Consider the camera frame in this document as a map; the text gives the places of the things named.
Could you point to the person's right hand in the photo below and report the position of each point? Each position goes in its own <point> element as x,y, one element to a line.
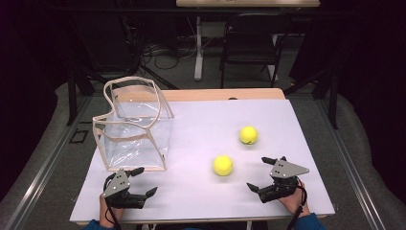
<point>295,201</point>

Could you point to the black folding chair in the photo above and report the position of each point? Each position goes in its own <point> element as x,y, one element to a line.
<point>249,41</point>

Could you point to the clear bag with beige trim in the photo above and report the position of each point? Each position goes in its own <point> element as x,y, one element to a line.
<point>137,127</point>

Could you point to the white table mat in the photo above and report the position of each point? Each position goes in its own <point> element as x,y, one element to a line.
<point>198,134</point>

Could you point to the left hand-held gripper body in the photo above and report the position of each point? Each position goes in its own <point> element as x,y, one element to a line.
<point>116,187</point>

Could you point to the person's left hand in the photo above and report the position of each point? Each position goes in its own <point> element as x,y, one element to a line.
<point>110,214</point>

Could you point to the yellow tennis ball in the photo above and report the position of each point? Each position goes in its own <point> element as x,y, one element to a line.
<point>248,134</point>
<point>223,165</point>

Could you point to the black metal stand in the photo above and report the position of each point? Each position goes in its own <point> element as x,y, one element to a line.
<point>333,102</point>
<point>72,96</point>

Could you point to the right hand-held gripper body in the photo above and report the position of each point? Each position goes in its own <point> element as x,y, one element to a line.
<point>284,179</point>

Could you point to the grey metal floor rail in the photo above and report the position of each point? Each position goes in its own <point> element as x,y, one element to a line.
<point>354,172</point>
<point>41,172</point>

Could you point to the white-legged background desk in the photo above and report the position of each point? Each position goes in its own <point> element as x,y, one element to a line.
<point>198,48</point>

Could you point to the light wooden table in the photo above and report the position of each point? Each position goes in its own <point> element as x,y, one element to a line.
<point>207,94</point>

